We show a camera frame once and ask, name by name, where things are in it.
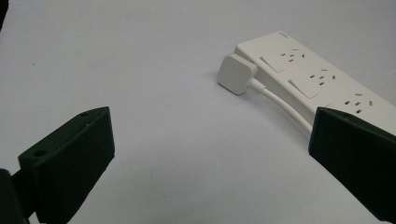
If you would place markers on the white power strip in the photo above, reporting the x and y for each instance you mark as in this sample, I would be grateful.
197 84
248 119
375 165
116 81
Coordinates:
311 68

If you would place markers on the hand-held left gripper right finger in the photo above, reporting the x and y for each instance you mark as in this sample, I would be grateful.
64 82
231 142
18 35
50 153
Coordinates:
355 155

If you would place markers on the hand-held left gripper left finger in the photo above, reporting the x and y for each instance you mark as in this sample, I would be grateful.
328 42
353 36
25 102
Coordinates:
68 161

